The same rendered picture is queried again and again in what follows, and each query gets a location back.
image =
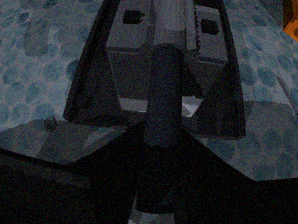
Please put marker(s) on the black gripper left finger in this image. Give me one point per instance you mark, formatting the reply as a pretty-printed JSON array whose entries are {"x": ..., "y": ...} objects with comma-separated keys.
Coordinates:
[{"x": 97, "y": 189}]

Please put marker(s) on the brown rectangular tray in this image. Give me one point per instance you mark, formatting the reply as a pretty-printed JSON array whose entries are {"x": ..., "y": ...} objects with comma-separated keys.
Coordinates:
[{"x": 290, "y": 18}]

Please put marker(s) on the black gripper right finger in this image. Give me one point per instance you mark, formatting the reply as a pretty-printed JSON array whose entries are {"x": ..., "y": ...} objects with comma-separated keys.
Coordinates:
[{"x": 209, "y": 191}]

